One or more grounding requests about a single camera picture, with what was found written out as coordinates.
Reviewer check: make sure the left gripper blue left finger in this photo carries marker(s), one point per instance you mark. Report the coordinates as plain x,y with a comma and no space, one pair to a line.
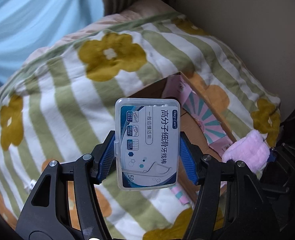
46,215

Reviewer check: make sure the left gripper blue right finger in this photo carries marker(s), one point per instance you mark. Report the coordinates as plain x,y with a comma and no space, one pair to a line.
248,213

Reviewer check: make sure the pink fluffy socks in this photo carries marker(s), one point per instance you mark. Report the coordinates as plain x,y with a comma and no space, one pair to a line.
251,149

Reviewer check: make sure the blue labelled floss pick box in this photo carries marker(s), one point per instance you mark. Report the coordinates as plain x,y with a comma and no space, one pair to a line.
147,139

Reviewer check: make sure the cardboard box pink patterned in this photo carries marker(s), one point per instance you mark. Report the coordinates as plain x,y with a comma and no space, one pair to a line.
201,106

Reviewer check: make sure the floral striped blanket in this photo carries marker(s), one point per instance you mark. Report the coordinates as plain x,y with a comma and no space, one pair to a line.
62,104

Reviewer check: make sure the light blue sheet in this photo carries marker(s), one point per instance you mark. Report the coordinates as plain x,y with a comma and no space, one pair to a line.
27,25

